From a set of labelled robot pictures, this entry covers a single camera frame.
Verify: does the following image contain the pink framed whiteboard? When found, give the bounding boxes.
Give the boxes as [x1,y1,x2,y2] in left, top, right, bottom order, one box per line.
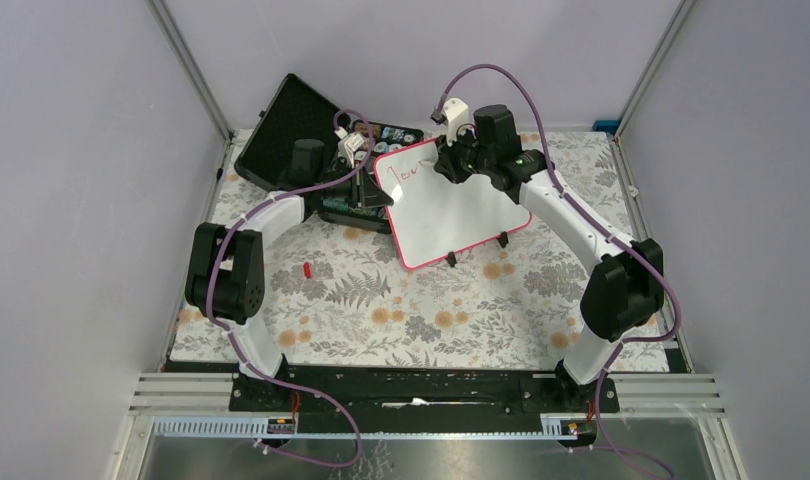
[373,139,532,271]

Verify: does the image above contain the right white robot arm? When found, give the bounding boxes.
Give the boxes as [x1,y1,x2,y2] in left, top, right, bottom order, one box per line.
[431,98,665,386]

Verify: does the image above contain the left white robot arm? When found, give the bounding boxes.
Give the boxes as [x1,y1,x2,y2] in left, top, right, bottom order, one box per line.
[184,133,373,389]

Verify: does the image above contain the black poker chip case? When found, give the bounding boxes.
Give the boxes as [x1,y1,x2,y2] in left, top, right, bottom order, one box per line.
[235,73,425,234]

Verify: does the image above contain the floral table mat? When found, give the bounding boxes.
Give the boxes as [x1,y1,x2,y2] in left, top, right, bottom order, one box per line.
[169,132,632,370]

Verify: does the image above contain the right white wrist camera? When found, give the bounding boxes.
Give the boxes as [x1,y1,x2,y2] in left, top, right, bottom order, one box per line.
[430,98,470,146]

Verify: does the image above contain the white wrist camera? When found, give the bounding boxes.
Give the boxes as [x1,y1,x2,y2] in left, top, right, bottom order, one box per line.
[334,127,368,162]
[430,98,470,146]

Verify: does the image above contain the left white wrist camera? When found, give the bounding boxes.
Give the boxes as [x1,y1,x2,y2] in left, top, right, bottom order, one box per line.
[334,127,368,162]

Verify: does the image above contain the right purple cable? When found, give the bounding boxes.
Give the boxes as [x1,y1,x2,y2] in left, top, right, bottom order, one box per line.
[431,64,683,480]

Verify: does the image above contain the purple cable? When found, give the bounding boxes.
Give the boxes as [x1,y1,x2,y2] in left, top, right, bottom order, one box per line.
[431,64,683,480]
[206,109,376,470]

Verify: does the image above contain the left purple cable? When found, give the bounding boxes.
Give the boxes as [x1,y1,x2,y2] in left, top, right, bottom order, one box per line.
[206,109,376,470]

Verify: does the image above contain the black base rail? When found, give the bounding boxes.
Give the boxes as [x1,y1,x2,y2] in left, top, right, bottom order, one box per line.
[229,365,620,435]

